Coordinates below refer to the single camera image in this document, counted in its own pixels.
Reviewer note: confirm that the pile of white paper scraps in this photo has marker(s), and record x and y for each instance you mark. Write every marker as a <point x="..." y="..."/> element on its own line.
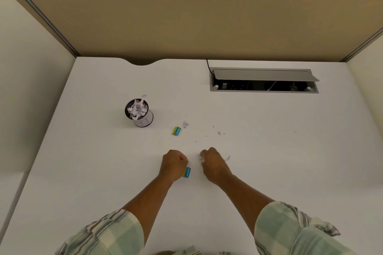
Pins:
<point x="136" y="109"/>

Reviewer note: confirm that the person's right forearm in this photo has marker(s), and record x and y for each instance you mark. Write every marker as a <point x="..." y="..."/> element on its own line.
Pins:
<point x="248" y="201"/>

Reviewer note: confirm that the white side divider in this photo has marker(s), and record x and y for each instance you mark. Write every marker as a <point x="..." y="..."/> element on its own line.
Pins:
<point x="30" y="90"/>
<point x="371" y="75"/>

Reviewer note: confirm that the small blue yellow box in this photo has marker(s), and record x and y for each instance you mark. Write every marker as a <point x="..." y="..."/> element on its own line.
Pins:
<point x="176" y="130"/>
<point x="187" y="172"/>

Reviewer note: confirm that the green plaid shirt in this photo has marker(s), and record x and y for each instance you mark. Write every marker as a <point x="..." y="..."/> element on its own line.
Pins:
<point x="113" y="236"/>

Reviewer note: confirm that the white paper cup black inside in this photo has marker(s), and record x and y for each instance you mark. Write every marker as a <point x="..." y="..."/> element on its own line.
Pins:
<point x="145" y="122"/>

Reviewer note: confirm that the beige partition panel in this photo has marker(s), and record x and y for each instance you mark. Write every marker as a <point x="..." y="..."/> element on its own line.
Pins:
<point x="194" y="9"/>

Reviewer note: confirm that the person's left hand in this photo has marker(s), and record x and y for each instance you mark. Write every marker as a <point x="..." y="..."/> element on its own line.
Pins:
<point x="173" y="166"/>

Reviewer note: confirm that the person's right hand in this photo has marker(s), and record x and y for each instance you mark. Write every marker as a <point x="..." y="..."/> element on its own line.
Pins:
<point x="215" y="166"/>

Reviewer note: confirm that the person's left forearm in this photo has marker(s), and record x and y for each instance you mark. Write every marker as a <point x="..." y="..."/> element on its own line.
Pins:
<point x="149" y="201"/>

